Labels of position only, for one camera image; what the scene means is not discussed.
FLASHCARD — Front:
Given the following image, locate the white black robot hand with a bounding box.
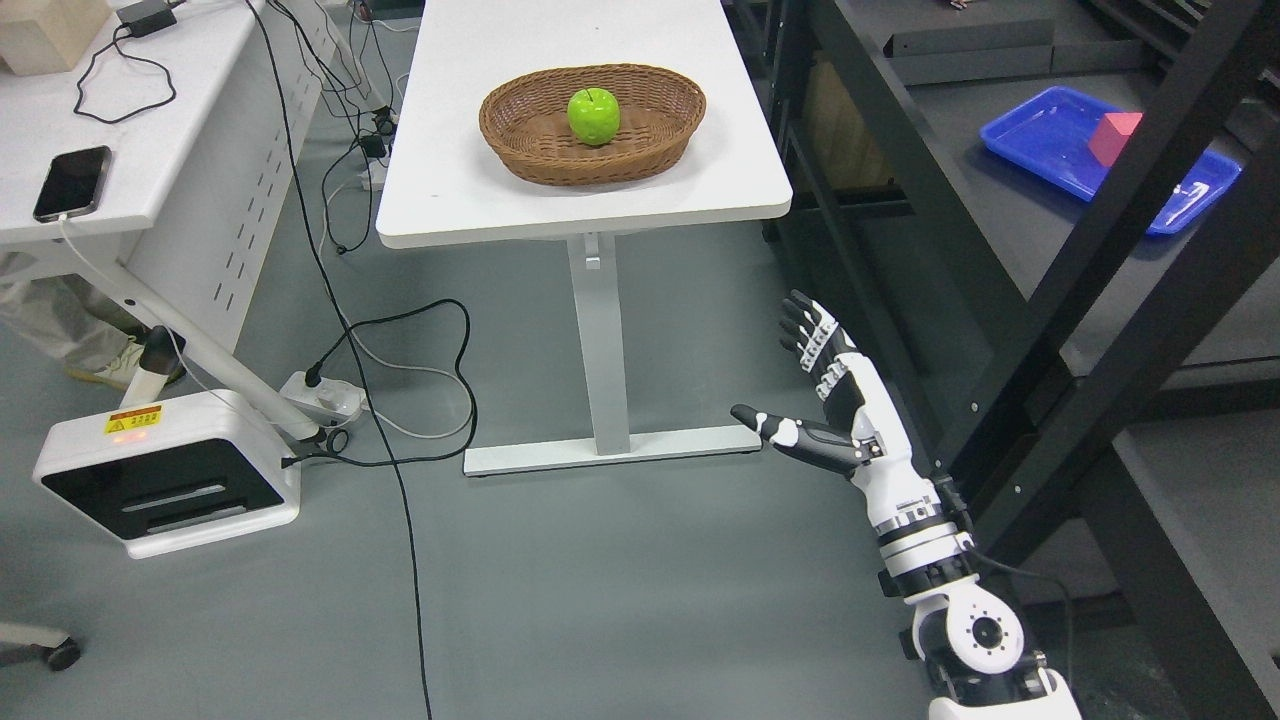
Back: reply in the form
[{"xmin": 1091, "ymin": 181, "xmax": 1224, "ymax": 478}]
[{"xmin": 731, "ymin": 290, "xmax": 947, "ymax": 543}]

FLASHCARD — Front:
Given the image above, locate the green apple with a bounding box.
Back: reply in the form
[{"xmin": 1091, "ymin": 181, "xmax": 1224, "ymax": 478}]
[{"xmin": 566, "ymin": 87, "xmax": 621, "ymax": 147}]

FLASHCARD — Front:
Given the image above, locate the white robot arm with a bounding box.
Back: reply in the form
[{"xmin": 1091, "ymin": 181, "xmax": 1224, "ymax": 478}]
[{"xmin": 876, "ymin": 503, "xmax": 1082, "ymax": 719}]

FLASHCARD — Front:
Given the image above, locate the blue plastic tray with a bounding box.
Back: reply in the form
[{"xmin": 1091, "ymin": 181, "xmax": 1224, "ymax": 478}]
[{"xmin": 979, "ymin": 86, "xmax": 1242, "ymax": 236}]

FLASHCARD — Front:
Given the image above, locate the pink red block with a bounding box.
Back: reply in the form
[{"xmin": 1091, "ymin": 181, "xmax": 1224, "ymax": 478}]
[{"xmin": 1085, "ymin": 111, "xmax": 1144, "ymax": 168}]

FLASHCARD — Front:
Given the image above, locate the brown wicker basket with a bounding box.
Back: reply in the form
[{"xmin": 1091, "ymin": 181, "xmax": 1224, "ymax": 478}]
[{"xmin": 479, "ymin": 63, "xmax": 707, "ymax": 186}]

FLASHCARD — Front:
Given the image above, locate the white table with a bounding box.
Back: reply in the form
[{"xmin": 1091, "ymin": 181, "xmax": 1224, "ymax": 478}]
[{"xmin": 375, "ymin": 1, "xmax": 794, "ymax": 477}]

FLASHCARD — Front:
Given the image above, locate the white power strip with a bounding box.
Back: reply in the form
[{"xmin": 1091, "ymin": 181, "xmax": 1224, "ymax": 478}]
[{"xmin": 279, "ymin": 372, "xmax": 367, "ymax": 425}]

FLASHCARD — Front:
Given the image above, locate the white black floor device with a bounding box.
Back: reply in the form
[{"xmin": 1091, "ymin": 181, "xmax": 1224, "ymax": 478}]
[{"xmin": 33, "ymin": 389, "xmax": 301, "ymax": 559}]

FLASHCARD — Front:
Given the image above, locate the white side desk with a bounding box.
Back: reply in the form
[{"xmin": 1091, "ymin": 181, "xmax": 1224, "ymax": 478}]
[{"xmin": 1, "ymin": 1, "xmax": 335, "ymax": 441}]

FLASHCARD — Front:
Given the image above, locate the white sneaker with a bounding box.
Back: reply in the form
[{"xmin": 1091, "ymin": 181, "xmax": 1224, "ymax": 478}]
[{"xmin": 64, "ymin": 341, "xmax": 145, "ymax": 392}]

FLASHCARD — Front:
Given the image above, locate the black smartphone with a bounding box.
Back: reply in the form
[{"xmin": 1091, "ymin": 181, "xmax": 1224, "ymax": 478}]
[{"xmin": 32, "ymin": 145, "xmax": 113, "ymax": 223}]

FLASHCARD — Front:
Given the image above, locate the black power adapter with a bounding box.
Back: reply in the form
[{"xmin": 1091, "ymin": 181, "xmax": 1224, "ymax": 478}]
[{"xmin": 116, "ymin": 0, "xmax": 177, "ymax": 38}]

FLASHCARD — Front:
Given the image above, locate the wooden box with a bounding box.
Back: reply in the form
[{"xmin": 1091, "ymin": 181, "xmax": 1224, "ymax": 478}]
[{"xmin": 1, "ymin": 1, "xmax": 111, "ymax": 76}]

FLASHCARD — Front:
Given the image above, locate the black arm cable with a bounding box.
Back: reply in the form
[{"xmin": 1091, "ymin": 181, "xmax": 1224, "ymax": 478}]
[{"xmin": 975, "ymin": 550, "xmax": 1076, "ymax": 691}]

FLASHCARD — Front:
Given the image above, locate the black floor cable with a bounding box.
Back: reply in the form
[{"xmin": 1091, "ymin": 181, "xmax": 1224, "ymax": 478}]
[{"xmin": 243, "ymin": 0, "xmax": 479, "ymax": 720}]

